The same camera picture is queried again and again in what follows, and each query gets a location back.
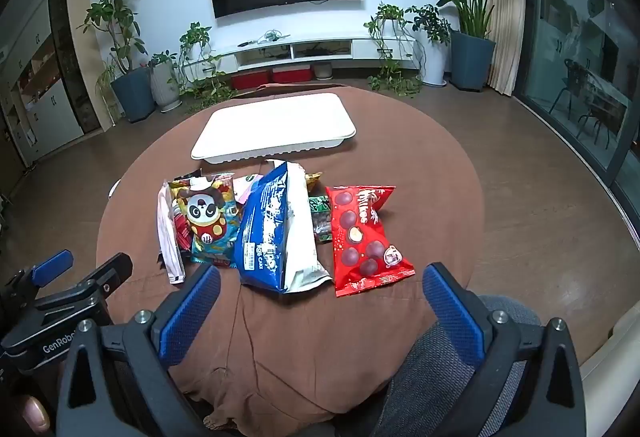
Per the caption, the trailing pothos plant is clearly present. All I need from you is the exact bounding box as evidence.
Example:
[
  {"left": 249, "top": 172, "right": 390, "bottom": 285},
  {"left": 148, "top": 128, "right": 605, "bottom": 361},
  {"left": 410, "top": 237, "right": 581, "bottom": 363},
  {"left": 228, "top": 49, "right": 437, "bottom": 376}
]
[{"left": 177, "top": 22, "right": 236, "bottom": 110}]

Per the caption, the white pink snack packet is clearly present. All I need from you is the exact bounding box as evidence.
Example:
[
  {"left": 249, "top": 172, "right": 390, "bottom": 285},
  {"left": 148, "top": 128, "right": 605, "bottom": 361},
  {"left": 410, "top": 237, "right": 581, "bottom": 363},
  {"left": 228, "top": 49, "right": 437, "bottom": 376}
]
[{"left": 157, "top": 182, "right": 187, "bottom": 285}]

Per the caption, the person's left hand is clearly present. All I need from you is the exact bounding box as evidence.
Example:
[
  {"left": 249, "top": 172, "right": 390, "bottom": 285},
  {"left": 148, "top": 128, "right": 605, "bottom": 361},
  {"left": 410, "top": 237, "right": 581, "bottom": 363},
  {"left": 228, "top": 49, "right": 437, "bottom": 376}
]
[{"left": 19, "top": 394, "right": 54, "bottom": 435}]

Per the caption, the red storage box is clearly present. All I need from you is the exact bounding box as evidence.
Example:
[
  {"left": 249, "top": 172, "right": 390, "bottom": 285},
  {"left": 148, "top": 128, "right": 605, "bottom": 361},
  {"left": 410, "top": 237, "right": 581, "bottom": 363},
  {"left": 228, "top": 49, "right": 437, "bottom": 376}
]
[
  {"left": 231, "top": 70, "right": 273, "bottom": 90},
  {"left": 272, "top": 66, "right": 313, "bottom": 84}
]

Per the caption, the brown tablecloth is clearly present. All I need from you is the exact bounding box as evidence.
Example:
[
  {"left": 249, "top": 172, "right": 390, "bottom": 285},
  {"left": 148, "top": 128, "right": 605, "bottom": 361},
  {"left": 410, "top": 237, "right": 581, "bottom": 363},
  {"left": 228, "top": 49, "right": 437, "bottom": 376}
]
[{"left": 96, "top": 84, "right": 483, "bottom": 430}]

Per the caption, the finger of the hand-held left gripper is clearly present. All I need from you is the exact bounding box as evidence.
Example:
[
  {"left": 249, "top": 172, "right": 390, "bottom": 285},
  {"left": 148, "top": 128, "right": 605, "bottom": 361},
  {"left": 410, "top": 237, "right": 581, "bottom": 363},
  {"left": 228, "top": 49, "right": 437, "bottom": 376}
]
[
  {"left": 0, "top": 249, "right": 75, "bottom": 300},
  {"left": 35, "top": 253, "right": 133, "bottom": 318}
]

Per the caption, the cream seat edge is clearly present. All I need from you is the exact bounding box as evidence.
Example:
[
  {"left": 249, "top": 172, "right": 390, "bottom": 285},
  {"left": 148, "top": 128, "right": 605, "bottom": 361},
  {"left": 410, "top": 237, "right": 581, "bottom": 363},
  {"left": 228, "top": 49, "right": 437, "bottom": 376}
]
[{"left": 580, "top": 302, "right": 640, "bottom": 398}]

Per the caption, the small plant in white planter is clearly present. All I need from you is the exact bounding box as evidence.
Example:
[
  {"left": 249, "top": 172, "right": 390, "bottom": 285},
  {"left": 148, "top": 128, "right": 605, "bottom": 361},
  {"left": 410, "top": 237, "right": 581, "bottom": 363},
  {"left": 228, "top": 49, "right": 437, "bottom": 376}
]
[{"left": 147, "top": 51, "right": 183, "bottom": 113}]

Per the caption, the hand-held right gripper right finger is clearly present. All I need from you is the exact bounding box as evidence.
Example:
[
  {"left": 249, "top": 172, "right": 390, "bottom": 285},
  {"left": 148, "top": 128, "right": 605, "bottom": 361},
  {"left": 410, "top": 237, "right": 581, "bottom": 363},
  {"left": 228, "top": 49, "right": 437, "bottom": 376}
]
[{"left": 422, "top": 262, "right": 587, "bottom": 437}]

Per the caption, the dark outdoor chair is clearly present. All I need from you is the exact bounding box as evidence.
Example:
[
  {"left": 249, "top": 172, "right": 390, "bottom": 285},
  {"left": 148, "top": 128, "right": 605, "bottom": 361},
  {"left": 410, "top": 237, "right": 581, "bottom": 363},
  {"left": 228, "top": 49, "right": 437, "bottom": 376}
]
[{"left": 550, "top": 58, "right": 631, "bottom": 148}]

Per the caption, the white and wood cabinet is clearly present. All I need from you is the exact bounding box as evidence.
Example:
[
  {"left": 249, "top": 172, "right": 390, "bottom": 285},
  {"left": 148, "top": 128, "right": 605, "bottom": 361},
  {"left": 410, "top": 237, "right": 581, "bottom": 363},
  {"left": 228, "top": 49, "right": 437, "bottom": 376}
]
[{"left": 0, "top": 0, "right": 101, "bottom": 168}]

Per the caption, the dark red foil snack packet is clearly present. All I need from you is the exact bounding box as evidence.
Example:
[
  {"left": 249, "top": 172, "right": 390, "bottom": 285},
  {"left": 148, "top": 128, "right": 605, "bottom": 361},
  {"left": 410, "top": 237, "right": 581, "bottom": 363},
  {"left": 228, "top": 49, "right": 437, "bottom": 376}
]
[{"left": 172, "top": 200, "right": 194, "bottom": 250}]

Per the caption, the green snack packet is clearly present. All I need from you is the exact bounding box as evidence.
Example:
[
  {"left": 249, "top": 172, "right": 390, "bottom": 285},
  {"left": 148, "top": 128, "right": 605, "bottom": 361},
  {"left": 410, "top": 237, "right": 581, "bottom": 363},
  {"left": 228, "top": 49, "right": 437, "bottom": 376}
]
[{"left": 308, "top": 194, "right": 333, "bottom": 244}]

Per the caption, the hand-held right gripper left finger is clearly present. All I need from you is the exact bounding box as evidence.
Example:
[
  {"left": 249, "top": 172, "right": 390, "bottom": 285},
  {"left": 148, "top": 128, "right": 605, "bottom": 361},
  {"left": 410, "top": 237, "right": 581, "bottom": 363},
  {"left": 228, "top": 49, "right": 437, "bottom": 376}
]
[{"left": 56, "top": 263, "right": 222, "bottom": 437}]

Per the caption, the white plastic tray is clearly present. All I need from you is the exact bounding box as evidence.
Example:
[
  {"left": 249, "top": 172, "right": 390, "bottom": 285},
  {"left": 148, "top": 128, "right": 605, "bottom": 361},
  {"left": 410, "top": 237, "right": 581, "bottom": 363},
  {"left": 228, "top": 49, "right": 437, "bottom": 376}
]
[{"left": 191, "top": 92, "right": 357, "bottom": 164}]

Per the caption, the bushy plant in white planter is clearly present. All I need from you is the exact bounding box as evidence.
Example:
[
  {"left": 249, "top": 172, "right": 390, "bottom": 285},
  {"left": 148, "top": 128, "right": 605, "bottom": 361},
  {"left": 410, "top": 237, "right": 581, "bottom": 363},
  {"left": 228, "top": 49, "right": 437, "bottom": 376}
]
[{"left": 405, "top": 4, "right": 451, "bottom": 87}]

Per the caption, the grey woven fabric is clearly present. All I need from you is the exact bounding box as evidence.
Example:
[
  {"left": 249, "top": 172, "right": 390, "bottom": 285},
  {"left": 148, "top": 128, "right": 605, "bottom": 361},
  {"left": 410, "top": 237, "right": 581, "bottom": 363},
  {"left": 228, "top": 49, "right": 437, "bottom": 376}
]
[{"left": 385, "top": 294, "right": 543, "bottom": 437}]

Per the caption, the blue and white chip bag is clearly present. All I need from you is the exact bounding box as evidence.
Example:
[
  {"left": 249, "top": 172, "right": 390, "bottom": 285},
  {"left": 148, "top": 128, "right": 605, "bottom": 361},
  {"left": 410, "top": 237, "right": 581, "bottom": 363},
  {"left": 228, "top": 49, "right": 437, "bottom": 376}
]
[{"left": 233, "top": 160, "right": 333, "bottom": 294}]

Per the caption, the blue yellow cartoon snack packet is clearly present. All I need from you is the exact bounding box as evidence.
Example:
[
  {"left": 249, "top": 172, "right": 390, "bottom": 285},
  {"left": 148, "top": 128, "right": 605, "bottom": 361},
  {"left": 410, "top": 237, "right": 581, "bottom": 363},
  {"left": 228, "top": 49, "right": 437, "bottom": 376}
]
[{"left": 168, "top": 173, "right": 244, "bottom": 268}]

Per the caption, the white television console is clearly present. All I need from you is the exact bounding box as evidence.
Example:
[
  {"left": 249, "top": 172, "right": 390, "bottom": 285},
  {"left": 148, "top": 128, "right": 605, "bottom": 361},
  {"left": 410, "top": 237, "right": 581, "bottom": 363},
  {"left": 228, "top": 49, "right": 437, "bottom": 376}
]
[{"left": 182, "top": 33, "right": 418, "bottom": 74}]

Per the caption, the pink cartoon snack packet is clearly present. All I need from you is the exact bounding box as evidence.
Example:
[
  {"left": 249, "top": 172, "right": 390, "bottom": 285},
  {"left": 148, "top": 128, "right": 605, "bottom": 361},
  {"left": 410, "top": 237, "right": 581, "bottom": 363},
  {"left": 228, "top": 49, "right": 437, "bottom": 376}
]
[{"left": 232, "top": 173, "right": 263, "bottom": 205}]

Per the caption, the hanging vine plant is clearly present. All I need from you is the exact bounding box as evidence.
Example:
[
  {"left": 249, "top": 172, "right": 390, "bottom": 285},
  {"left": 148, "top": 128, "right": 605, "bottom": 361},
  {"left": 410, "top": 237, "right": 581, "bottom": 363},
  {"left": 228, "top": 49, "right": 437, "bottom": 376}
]
[{"left": 364, "top": 3, "right": 423, "bottom": 98}]

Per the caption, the red chocolate ball packet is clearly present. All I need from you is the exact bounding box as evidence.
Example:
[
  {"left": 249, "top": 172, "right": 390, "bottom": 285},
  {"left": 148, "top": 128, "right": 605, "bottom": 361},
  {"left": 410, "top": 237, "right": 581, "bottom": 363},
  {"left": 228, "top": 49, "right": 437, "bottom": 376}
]
[{"left": 325, "top": 185, "right": 417, "bottom": 298}]

